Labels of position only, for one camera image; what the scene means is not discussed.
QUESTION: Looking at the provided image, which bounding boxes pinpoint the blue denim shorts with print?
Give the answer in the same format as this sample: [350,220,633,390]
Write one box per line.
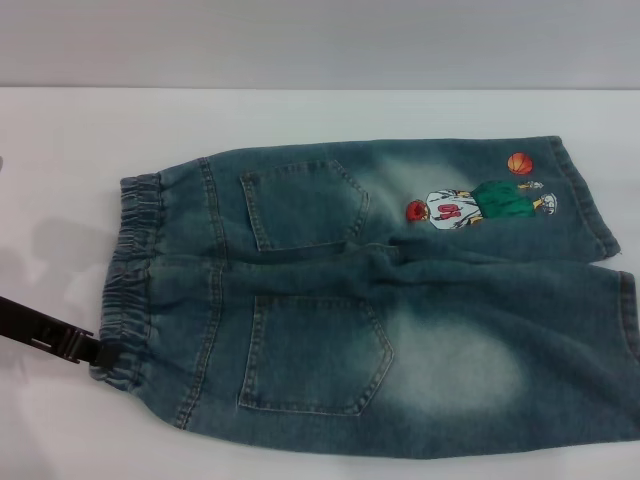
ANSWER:
[88,133,640,461]

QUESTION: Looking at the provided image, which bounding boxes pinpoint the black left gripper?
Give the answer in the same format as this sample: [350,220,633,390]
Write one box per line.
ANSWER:
[0,294,122,374]

